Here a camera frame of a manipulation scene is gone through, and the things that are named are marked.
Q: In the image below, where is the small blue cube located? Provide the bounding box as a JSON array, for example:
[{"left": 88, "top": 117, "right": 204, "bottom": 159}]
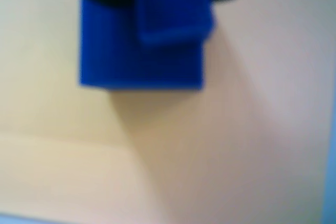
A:
[{"left": 78, "top": 0, "right": 216, "bottom": 91}]

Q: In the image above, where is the tiny blue cube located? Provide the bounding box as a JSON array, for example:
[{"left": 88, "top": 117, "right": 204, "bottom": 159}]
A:
[{"left": 134, "top": 0, "right": 215, "bottom": 44}]

